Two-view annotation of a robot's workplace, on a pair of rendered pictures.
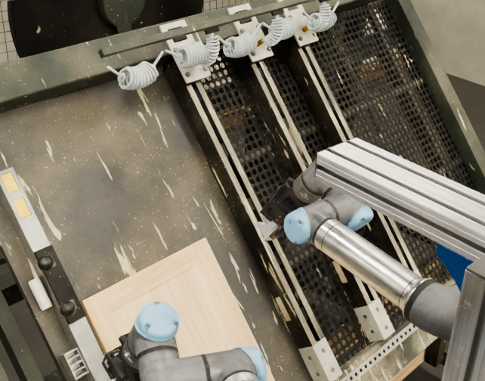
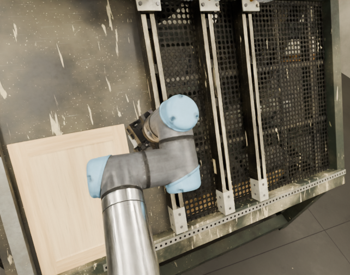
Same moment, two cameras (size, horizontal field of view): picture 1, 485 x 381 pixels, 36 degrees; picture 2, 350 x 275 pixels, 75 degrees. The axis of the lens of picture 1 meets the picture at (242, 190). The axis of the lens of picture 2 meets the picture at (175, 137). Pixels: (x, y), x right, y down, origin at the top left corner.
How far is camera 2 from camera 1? 133 cm
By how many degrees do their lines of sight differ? 20
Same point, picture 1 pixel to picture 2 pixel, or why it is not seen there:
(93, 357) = not seen: outside the picture
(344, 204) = (164, 168)
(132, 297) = (50, 150)
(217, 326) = not seen: hidden behind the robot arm
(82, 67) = not seen: outside the picture
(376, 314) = (226, 199)
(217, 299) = not seen: hidden behind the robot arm
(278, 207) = (134, 132)
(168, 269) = (85, 138)
